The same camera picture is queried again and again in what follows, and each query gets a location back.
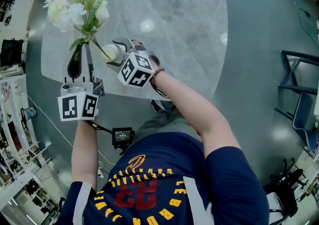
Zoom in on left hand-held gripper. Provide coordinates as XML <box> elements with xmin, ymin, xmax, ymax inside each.
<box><xmin>57</xmin><ymin>43</ymin><xmax>105</xmax><ymax>122</ymax></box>

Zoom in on black mesh office chair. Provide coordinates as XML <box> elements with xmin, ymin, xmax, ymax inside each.
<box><xmin>0</xmin><ymin>39</ymin><xmax>24</xmax><ymax>68</ymax></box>

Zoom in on mesh trash bin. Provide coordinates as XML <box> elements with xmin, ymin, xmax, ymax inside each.
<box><xmin>21</xmin><ymin>106</ymin><xmax>37</xmax><ymax>121</ymax></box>

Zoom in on black recorder screen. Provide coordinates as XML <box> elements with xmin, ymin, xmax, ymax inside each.
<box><xmin>112</xmin><ymin>126</ymin><xmax>136</xmax><ymax>155</ymax></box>

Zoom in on black metal frame stand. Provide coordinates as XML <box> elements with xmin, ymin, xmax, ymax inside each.
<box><xmin>274</xmin><ymin>49</ymin><xmax>319</xmax><ymax>121</ymax></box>

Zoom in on person's right forearm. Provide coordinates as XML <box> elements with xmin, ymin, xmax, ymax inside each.
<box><xmin>154</xmin><ymin>71</ymin><xmax>241</xmax><ymax>159</ymax></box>

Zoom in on white flowers bouquet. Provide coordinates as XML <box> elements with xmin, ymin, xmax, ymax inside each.
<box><xmin>43</xmin><ymin>0</ymin><xmax>112</xmax><ymax>62</ymax></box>

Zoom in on person's black shoe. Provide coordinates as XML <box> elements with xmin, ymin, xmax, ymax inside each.
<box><xmin>151</xmin><ymin>99</ymin><xmax>164</xmax><ymax>113</ymax></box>

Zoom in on person's left forearm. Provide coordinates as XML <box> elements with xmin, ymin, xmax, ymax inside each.
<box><xmin>71</xmin><ymin>119</ymin><xmax>98</xmax><ymax>191</ymax></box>

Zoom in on brown bead bracelet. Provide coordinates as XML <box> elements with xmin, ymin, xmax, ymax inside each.
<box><xmin>150</xmin><ymin>67</ymin><xmax>165</xmax><ymax>90</ymax></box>

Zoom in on grey marble table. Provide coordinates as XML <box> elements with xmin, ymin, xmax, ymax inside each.
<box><xmin>40</xmin><ymin>0</ymin><xmax>229</xmax><ymax>102</ymax></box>

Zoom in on person's navy jersey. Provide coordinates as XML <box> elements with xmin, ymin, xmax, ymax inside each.
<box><xmin>56</xmin><ymin>131</ymin><xmax>271</xmax><ymax>225</ymax></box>

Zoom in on blue chair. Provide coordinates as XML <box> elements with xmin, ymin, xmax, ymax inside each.
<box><xmin>293</xmin><ymin>92</ymin><xmax>319</xmax><ymax>152</ymax></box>

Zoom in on black and white office chair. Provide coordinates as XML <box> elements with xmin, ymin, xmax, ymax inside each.
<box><xmin>263</xmin><ymin>159</ymin><xmax>308</xmax><ymax>225</ymax></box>

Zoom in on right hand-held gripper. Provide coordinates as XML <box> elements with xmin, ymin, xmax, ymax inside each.
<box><xmin>106</xmin><ymin>37</ymin><xmax>155</xmax><ymax>88</ymax></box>

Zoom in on white floor cable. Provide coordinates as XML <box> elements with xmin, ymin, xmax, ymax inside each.
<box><xmin>26</xmin><ymin>94</ymin><xmax>110</xmax><ymax>179</ymax></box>

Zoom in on black floor cable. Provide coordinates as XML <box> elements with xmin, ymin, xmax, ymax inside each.
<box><xmin>298</xmin><ymin>7</ymin><xmax>319</xmax><ymax>48</ymax></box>

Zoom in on white vase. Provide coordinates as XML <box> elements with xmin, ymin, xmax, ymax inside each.
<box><xmin>101</xmin><ymin>43</ymin><xmax>127</xmax><ymax>62</ymax></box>

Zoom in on person's right hand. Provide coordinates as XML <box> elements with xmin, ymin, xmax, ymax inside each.
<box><xmin>131</xmin><ymin>40</ymin><xmax>160</xmax><ymax>69</ymax></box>

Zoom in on white shelf unit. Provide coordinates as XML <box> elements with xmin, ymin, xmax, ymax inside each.
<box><xmin>0</xmin><ymin>74</ymin><xmax>54</xmax><ymax>225</ymax></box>

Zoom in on person's grey trousers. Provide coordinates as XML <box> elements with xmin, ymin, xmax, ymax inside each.
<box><xmin>134</xmin><ymin>101</ymin><xmax>202</xmax><ymax>142</ymax></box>

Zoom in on black recorder cable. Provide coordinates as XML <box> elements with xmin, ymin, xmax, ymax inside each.
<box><xmin>86</xmin><ymin>120</ymin><xmax>114</xmax><ymax>135</ymax></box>

